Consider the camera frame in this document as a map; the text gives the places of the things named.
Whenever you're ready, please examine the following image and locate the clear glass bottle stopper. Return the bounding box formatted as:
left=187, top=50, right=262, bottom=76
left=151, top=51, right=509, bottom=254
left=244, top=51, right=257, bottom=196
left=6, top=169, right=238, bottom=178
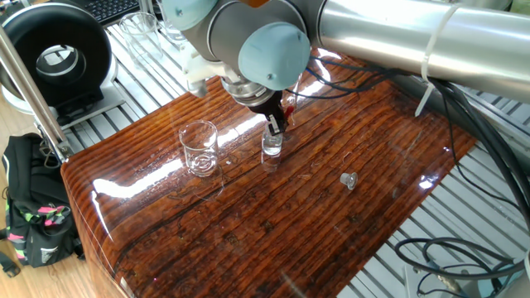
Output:
left=340, top=171, right=359, bottom=191

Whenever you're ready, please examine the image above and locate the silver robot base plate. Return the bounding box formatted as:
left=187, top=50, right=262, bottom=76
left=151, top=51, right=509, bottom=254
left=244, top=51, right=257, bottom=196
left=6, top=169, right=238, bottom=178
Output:
left=403, top=264, right=446, bottom=298

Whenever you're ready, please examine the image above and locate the black cable with metal plug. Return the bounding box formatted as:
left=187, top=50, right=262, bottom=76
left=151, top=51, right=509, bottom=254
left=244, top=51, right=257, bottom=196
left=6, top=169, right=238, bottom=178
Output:
left=394, top=237, right=528, bottom=298

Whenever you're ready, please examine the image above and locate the white device base plate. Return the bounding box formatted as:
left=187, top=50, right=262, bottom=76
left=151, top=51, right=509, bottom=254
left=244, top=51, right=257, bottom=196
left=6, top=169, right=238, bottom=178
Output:
left=0, top=53, right=127, bottom=132

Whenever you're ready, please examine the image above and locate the small clear glass bottle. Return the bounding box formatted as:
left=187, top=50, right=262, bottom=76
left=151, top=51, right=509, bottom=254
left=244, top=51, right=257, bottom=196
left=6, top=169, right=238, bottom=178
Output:
left=261, top=123, right=285, bottom=158

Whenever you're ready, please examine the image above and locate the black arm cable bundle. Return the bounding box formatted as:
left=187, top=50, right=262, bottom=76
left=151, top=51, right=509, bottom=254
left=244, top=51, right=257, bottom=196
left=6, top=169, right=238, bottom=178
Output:
left=284, top=55, right=530, bottom=233

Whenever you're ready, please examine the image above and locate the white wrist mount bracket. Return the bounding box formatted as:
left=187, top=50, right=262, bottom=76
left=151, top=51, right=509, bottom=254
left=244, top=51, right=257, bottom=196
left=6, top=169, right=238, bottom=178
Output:
left=180, top=40, right=242, bottom=99

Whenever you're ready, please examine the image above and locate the black round blower fan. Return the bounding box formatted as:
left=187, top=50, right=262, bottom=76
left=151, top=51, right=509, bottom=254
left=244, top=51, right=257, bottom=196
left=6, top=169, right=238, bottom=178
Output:
left=0, top=2, right=119, bottom=121

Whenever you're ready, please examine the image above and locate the black backpack with pink print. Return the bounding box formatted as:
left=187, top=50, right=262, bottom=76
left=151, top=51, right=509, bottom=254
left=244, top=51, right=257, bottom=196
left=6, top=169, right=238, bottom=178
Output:
left=0, top=132, right=87, bottom=279

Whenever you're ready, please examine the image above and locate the clear glass beaker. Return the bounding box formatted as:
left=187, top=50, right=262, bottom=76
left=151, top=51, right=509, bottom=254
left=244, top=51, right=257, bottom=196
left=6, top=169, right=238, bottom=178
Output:
left=178, top=119, right=219, bottom=178
left=285, top=72, right=305, bottom=127

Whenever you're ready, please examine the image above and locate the glass dropper with red bulb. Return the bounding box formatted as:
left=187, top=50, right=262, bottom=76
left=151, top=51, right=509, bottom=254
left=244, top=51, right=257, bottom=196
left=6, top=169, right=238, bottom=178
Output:
left=271, top=104, right=296, bottom=142

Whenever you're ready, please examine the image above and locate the aluminium frame beam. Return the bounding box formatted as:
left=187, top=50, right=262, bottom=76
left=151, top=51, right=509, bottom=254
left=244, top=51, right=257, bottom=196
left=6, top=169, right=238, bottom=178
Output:
left=0, top=24, right=75, bottom=163

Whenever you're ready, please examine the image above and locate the glass beaker with water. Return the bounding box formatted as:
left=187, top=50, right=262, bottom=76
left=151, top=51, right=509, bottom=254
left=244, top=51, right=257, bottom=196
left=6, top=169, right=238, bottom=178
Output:
left=156, top=0, right=188, bottom=46

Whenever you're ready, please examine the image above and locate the black computer keyboard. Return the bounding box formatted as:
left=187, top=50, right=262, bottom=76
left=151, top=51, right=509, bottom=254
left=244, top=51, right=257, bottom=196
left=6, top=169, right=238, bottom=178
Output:
left=72, top=0, right=142, bottom=26

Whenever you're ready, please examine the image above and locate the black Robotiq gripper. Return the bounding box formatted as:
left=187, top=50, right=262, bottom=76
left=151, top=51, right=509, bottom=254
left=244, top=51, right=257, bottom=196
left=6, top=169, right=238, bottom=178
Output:
left=248, top=91, right=291, bottom=137

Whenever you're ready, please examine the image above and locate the wood grain table mat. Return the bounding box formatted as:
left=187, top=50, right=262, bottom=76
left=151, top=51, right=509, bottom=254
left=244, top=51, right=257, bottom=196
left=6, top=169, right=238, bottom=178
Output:
left=60, top=47, right=477, bottom=298

